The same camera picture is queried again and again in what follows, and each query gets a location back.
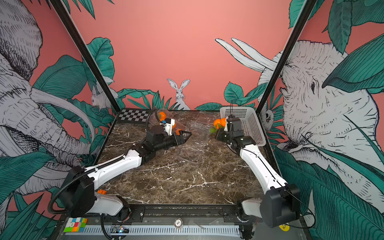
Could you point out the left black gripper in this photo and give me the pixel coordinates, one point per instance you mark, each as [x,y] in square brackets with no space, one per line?
[181,136]

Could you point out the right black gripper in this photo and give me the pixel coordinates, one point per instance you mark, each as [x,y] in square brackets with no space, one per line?
[221,133]

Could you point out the clear clamshell container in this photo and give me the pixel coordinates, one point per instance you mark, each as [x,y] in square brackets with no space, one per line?
[154,118]
[206,119]
[182,129]

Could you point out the white perforated plastic basket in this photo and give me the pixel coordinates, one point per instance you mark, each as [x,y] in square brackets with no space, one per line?
[250,122]

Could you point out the orange with leaf centre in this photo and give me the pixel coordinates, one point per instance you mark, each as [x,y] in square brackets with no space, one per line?
[217,124]

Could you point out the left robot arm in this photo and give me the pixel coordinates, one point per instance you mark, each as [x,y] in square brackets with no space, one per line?
[79,196]

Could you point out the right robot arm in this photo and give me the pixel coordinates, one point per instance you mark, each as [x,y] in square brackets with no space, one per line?
[281,201]

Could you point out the orange in left container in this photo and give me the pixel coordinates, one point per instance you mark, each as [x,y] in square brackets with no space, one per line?
[162,116]

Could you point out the black white checkerboard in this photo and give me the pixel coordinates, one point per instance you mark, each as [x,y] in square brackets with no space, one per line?
[133,116]

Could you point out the small orange block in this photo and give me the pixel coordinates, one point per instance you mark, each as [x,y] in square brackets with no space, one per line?
[102,192]

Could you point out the yellow round sticker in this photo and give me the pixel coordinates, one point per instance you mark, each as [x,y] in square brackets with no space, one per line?
[285,227]

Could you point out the colourful rubik cube front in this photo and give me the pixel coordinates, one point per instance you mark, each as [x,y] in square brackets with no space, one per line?
[75,225]

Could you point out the black front rail frame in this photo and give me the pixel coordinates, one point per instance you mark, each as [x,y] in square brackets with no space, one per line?
[251,228]

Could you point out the white slotted cable duct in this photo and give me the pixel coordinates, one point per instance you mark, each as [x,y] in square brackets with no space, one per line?
[165,230]

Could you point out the right black frame post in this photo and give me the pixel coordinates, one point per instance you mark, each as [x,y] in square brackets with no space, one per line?
[298,27]

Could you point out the black frame post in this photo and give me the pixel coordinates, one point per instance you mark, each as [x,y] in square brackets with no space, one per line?
[67,21]
[298,27]

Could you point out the left black frame post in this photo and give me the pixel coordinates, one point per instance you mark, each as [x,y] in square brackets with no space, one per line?
[67,21]

